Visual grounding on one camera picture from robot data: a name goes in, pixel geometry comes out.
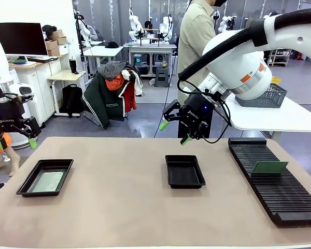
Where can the white cabinet with wooden top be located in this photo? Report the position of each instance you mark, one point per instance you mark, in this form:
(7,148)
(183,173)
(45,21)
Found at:
(39,83)

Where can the red fire extinguisher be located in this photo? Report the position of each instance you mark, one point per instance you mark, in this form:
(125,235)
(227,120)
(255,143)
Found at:
(299,55)

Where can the small beige desk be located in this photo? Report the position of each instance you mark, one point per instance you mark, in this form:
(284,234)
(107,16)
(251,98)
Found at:
(67,75)

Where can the black slotted board rack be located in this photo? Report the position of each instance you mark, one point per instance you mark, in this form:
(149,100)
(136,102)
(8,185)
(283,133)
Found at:
(280,197)

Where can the white storage box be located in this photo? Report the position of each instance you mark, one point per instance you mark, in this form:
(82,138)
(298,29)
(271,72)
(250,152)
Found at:
(63,49)

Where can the grey plastic stool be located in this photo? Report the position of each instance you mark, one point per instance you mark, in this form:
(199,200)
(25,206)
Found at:
(161,76)

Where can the background person with headset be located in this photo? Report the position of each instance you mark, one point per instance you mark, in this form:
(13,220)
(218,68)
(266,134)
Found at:
(86,31)

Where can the seated background person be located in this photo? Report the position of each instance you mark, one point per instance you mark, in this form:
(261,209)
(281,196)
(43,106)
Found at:
(149,27)

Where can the black ESD tray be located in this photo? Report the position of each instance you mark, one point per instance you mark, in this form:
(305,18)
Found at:
(28,179)
(184,172)

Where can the white side table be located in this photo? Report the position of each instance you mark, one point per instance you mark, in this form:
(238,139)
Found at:
(274,119)

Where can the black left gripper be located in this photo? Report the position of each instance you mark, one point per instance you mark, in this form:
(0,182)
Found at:
(6,114)

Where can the black keyboard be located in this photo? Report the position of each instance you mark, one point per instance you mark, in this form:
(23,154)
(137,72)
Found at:
(41,59)

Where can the small cardboard box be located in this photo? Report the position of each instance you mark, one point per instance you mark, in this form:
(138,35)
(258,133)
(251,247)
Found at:
(57,34)

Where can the black computer monitor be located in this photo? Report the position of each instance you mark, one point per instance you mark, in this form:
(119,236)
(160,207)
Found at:
(20,39)

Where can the grey mesh plastic basket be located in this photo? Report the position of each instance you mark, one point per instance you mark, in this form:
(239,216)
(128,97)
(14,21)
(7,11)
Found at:
(274,97)

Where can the black camera stand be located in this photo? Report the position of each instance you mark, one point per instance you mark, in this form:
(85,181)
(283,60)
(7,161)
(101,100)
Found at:
(79,39)

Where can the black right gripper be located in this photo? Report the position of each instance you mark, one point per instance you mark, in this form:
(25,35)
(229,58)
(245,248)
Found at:
(197,114)

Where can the black cap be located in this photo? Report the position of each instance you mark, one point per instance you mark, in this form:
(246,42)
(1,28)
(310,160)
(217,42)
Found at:
(111,45)

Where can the person in beige shirt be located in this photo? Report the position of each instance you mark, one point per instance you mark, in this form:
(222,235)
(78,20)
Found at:
(194,39)

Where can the pile of jackets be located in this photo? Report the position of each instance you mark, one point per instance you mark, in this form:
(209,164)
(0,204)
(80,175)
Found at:
(103,96)

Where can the white background table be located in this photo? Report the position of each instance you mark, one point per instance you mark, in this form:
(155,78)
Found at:
(103,50)

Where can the black tumbler cup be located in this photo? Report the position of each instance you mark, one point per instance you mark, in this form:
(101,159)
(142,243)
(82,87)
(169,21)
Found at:
(73,67)

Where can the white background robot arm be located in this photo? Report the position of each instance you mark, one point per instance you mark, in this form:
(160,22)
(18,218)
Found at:
(134,26)
(167,26)
(225,24)

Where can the green bowl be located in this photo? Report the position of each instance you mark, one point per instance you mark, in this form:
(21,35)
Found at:
(19,61)

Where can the white storage shelf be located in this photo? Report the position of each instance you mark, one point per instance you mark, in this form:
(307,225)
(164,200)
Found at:
(281,57)

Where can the yellow plastic bin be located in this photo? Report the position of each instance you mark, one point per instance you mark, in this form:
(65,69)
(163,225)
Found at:
(276,80)

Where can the green perforated circuit board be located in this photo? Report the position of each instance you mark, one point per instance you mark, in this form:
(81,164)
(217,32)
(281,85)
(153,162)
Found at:
(269,168)
(48,182)

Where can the black backpack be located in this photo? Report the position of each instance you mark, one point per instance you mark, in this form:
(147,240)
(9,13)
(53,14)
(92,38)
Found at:
(72,98)

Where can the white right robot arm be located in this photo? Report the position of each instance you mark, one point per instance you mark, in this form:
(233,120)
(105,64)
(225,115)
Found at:
(235,67)

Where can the grey background workbench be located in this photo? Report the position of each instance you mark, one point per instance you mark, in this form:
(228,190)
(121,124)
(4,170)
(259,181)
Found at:
(150,48)

